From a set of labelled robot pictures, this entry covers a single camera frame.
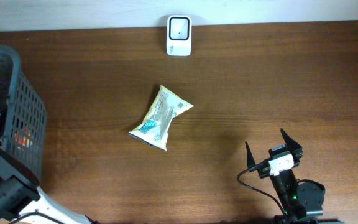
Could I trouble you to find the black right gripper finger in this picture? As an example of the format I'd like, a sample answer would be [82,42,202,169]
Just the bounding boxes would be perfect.
[245,141,256,170]
[280,128,303,152]

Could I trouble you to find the cream snack bag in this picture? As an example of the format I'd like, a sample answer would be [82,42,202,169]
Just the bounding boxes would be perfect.
[129,85,193,151]

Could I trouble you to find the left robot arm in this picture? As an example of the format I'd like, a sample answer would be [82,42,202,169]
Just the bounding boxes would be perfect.
[0,149,97,224]

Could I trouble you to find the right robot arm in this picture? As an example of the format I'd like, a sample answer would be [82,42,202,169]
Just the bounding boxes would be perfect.
[237,129,341,224]

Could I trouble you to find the white barcode scanner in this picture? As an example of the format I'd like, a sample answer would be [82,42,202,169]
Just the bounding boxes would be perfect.
[166,15,192,57]

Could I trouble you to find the grey plastic mesh basket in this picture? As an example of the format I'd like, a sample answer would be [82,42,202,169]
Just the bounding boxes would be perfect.
[0,45,47,180]

